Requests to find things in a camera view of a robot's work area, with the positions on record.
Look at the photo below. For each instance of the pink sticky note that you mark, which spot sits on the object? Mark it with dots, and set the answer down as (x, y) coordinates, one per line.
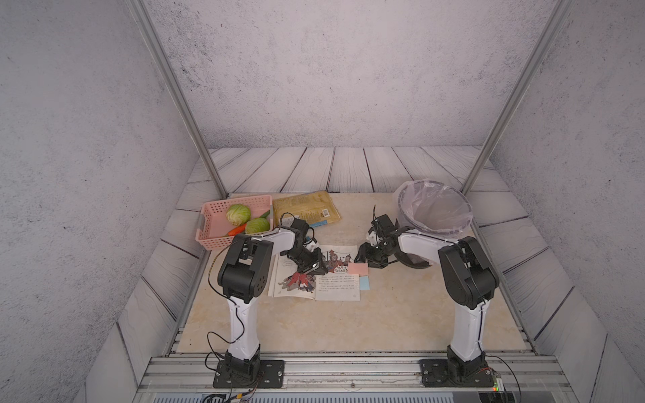
(360, 269)

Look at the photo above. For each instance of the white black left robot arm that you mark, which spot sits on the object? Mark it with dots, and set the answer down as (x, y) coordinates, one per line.
(243, 276)

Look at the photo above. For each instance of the aluminium frame post left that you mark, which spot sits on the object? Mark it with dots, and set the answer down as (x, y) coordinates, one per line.
(155, 47)

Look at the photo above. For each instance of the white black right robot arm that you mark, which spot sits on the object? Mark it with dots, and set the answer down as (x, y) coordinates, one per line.
(469, 280)

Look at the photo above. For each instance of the small green cabbage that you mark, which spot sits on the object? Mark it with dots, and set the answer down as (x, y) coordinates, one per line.
(257, 225)

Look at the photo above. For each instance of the aluminium frame post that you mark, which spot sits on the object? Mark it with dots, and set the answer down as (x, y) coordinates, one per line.
(155, 47)
(555, 23)

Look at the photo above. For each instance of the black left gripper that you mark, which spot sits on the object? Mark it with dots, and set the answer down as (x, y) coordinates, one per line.
(315, 264)

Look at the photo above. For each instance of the pink plastic bin liner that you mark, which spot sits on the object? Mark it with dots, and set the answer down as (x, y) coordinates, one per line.
(433, 209)

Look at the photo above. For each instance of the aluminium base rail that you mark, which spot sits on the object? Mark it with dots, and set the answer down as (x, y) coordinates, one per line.
(525, 375)

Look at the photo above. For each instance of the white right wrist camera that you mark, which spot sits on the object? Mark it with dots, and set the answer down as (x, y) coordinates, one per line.
(373, 238)

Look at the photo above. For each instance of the aluminium frame post right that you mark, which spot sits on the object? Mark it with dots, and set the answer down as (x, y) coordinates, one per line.
(555, 23)

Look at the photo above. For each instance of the blue sticky note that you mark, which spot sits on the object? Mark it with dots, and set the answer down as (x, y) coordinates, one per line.
(364, 283)

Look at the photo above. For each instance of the orange carrot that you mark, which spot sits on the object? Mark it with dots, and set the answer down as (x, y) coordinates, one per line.
(237, 230)

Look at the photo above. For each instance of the large green cabbage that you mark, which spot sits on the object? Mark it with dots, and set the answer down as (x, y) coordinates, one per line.
(238, 214)

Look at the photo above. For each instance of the illustrated children's story book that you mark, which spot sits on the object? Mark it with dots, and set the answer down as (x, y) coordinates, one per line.
(338, 285)

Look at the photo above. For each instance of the pink perforated plastic basket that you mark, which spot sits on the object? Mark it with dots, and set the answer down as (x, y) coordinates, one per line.
(213, 226)

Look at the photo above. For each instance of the black mesh trash bin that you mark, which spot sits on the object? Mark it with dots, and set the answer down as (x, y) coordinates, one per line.
(428, 221)

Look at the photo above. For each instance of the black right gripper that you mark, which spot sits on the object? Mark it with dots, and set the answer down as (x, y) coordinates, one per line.
(363, 253)

